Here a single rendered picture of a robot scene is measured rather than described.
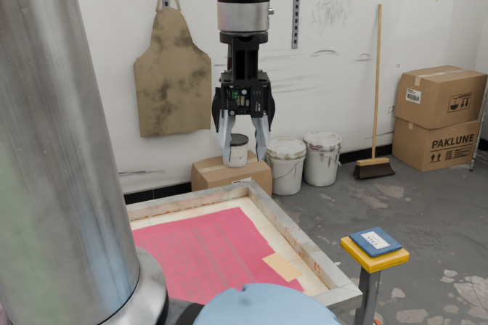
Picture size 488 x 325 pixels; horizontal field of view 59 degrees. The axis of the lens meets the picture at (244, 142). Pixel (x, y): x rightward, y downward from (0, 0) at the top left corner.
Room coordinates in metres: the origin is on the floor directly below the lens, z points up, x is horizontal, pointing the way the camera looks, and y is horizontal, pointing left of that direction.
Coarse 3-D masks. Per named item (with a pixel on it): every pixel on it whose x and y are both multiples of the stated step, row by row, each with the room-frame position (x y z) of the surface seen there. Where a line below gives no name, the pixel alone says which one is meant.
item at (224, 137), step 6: (222, 120) 0.65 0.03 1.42; (228, 120) 0.65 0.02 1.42; (234, 120) 0.65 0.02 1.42; (222, 126) 0.64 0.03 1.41; (228, 126) 0.65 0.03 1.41; (222, 132) 0.64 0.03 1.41; (228, 132) 0.65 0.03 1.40; (222, 138) 0.63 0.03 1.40; (228, 138) 0.65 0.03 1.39; (222, 144) 0.61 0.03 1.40; (228, 144) 0.65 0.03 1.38; (222, 150) 0.65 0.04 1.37; (228, 150) 0.65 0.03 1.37; (228, 156) 0.65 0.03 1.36
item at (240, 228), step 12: (204, 216) 1.11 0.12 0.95; (216, 216) 1.11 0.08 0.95; (228, 216) 1.11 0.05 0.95; (240, 216) 1.11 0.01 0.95; (144, 228) 1.05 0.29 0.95; (156, 228) 1.05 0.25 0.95; (168, 228) 1.05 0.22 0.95; (180, 228) 1.05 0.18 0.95; (228, 228) 1.05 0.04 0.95; (240, 228) 1.05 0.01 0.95; (252, 228) 1.05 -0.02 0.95; (240, 240) 0.99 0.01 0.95; (252, 240) 0.99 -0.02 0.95; (264, 240) 0.99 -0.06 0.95
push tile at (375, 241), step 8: (360, 232) 1.00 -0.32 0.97; (368, 232) 1.00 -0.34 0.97; (376, 232) 1.00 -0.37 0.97; (384, 232) 1.00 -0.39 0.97; (352, 240) 0.97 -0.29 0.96; (360, 240) 0.96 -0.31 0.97; (368, 240) 0.96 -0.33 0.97; (376, 240) 0.96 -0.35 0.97; (384, 240) 0.96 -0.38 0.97; (392, 240) 0.96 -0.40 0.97; (368, 248) 0.93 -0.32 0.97; (376, 248) 0.93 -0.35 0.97; (384, 248) 0.93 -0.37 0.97; (392, 248) 0.93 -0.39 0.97; (400, 248) 0.94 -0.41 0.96; (376, 256) 0.91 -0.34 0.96
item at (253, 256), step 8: (248, 248) 0.95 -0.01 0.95; (256, 248) 0.95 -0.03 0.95; (264, 248) 0.95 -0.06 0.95; (248, 256) 0.92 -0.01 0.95; (256, 256) 0.92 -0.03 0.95; (264, 256) 0.92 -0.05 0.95; (248, 264) 0.88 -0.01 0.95; (256, 264) 0.88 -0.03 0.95; (264, 264) 0.88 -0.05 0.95; (256, 272) 0.85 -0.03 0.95; (264, 272) 0.85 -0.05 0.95; (272, 272) 0.85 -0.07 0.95; (264, 280) 0.82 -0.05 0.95; (272, 280) 0.82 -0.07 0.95; (280, 280) 0.82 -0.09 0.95; (296, 280) 0.82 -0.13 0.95; (296, 288) 0.80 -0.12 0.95
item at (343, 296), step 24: (192, 192) 1.19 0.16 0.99; (216, 192) 1.19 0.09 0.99; (240, 192) 1.22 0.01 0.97; (264, 192) 1.19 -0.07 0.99; (144, 216) 1.10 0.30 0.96; (288, 216) 1.05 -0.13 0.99; (288, 240) 0.97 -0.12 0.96; (312, 264) 0.86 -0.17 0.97; (336, 288) 0.76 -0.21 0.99; (336, 312) 0.71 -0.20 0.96
